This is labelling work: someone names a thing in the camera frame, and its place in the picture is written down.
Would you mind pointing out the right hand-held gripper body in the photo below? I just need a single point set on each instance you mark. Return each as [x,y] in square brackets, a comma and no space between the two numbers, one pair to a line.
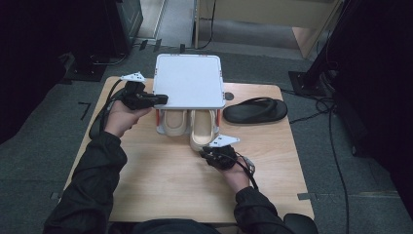
[224,157]

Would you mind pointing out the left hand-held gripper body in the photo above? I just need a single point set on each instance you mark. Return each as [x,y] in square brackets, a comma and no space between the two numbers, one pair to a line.
[136,96]

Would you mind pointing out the cream clog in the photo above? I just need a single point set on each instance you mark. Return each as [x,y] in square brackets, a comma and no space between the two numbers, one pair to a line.
[202,126]
[175,123]

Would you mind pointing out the white shoe rack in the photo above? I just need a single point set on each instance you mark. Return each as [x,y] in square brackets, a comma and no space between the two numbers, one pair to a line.
[188,81]

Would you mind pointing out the black flip-flop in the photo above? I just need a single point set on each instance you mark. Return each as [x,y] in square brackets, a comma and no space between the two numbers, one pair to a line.
[96,130]
[256,112]

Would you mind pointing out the person's right hand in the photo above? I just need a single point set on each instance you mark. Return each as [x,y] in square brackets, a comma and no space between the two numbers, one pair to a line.
[238,177]

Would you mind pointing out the person's left hand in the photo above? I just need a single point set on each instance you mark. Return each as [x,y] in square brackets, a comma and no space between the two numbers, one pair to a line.
[121,118]

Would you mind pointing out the wristwatch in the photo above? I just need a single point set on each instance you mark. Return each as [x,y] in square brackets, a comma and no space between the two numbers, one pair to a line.
[250,166]

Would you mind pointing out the black round table grommet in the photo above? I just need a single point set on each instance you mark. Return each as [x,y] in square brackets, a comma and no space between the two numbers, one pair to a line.
[229,96]

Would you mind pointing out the black cabinet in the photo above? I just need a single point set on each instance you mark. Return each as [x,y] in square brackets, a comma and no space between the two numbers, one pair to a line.
[123,26]

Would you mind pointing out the person's torso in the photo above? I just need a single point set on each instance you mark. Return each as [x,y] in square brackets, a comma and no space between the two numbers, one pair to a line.
[172,226]

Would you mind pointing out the grey floor tape strip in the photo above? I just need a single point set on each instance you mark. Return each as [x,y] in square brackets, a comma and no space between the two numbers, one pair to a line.
[307,196]

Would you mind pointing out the black metal stand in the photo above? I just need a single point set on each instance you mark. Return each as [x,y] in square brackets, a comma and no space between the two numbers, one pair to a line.
[308,78]

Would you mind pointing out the wooden cabinet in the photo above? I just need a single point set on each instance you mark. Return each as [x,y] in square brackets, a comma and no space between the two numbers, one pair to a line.
[279,16]

